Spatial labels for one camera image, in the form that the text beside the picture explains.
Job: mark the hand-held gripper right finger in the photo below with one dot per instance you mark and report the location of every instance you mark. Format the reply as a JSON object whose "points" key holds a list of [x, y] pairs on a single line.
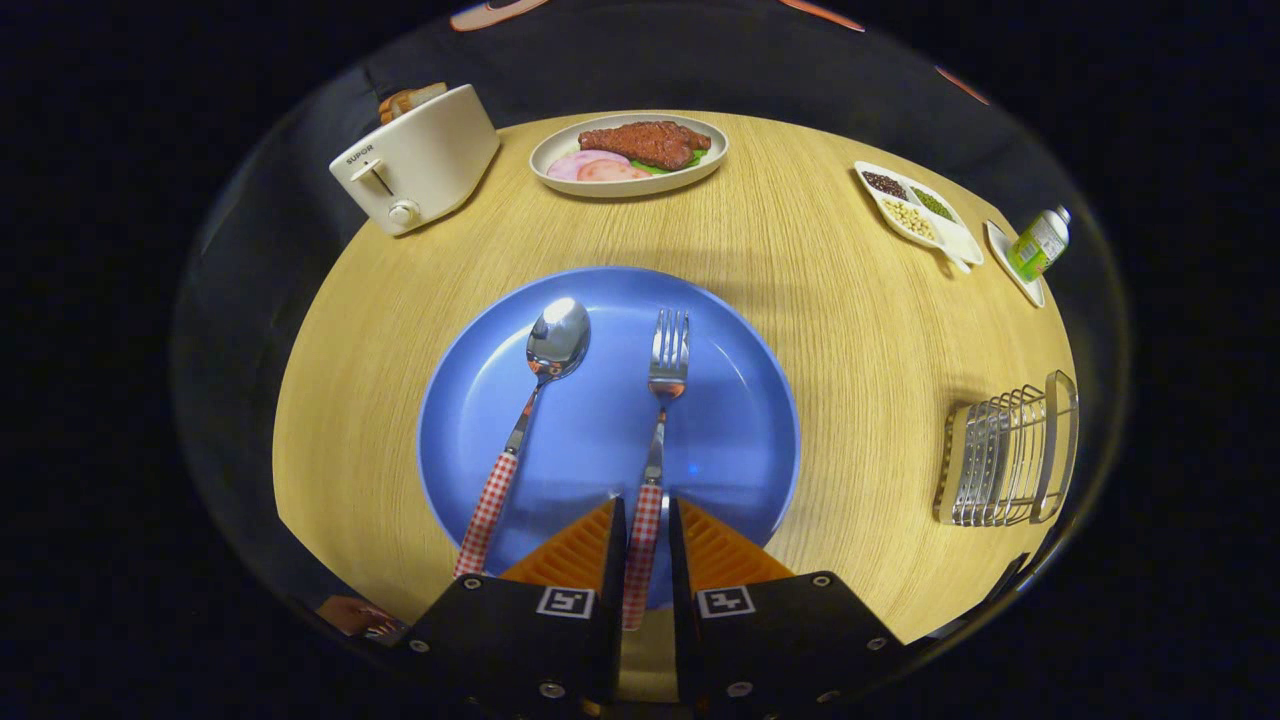
{"points": [[680, 600]]}

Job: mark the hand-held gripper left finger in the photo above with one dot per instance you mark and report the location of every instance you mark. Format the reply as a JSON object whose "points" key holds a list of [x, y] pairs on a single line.
{"points": [[614, 600]]}

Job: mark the blue plate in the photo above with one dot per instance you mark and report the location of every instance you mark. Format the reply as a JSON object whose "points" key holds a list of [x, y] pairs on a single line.
{"points": [[590, 440]]}

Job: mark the orange pink ham slice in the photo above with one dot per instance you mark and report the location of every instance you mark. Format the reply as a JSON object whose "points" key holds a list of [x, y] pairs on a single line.
{"points": [[615, 172]]}

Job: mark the pale pink ham slice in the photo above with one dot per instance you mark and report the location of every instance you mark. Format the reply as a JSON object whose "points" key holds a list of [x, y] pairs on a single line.
{"points": [[575, 162]]}

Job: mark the green lettuce leaf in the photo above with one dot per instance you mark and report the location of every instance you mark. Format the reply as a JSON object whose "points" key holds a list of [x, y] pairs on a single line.
{"points": [[697, 157]]}

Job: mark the pile of soybeans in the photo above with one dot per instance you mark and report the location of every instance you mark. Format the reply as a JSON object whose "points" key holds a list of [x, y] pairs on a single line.
{"points": [[910, 220]]}

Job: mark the white divided dish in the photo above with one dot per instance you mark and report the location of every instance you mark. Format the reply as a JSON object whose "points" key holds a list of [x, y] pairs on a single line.
{"points": [[955, 240]]}

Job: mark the brown steak piece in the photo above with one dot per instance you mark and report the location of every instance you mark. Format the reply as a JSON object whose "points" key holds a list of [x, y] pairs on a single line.
{"points": [[645, 143]]}

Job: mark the white oval plate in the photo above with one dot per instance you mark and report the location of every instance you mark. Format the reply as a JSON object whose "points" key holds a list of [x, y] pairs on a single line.
{"points": [[560, 145]]}

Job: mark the pile of red beans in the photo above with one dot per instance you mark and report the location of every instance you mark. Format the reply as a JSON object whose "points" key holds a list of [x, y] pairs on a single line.
{"points": [[885, 185]]}

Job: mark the pile of green beans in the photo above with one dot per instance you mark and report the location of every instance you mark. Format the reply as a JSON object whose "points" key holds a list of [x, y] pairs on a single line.
{"points": [[933, 204]]}

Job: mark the small white tray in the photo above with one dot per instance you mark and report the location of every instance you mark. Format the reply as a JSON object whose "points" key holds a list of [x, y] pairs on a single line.
{"points": [[1005, 258]]}

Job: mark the white toaster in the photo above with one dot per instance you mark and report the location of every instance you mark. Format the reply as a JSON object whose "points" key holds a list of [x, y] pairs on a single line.
{"points": [[430, 160]]}

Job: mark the green label metal bottle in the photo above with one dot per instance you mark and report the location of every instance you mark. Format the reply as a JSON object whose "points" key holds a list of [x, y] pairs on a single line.
{"points": [[1038, 245]]}

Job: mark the toasted bread slice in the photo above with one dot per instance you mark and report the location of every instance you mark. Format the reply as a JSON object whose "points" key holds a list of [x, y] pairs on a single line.
{"points": [[425, 96], [392, 105]]}

